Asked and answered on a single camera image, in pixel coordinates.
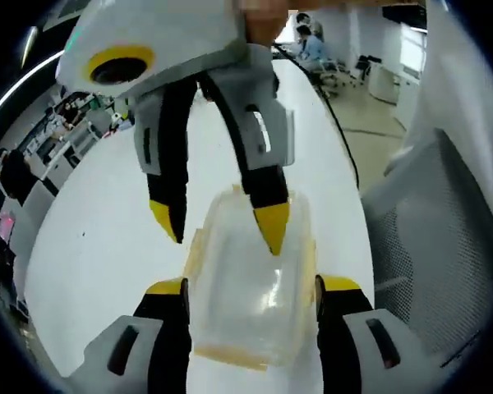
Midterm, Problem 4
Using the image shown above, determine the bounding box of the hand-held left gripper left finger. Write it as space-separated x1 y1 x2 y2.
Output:
61 277 194 394

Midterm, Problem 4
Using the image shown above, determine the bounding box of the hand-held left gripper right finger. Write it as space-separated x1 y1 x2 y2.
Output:
314 273 443 394

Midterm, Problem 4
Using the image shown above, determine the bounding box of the clear plastic food container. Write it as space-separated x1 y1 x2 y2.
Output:
182 184 320 373

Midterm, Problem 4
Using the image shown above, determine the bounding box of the person's right hand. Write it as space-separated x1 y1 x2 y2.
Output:
244 7 289 46

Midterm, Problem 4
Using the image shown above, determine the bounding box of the office swivel chair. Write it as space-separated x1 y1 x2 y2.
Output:
314 60 354 99

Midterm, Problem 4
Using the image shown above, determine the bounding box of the white office desk row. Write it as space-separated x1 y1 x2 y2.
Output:
18 94 116 194

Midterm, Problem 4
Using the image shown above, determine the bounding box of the grey mesh office chair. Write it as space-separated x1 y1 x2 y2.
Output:
359 122 493 370

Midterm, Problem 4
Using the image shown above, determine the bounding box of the white office cabinet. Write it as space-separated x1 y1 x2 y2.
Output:
369 64 400 104

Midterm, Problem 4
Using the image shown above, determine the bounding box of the ceiling light strip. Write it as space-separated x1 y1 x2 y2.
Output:
0 48 65 124

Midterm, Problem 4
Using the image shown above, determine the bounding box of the computer monitor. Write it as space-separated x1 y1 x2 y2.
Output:
0 207 18 247

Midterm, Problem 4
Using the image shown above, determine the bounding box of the black cable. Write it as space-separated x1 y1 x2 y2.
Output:
270 43 362 190

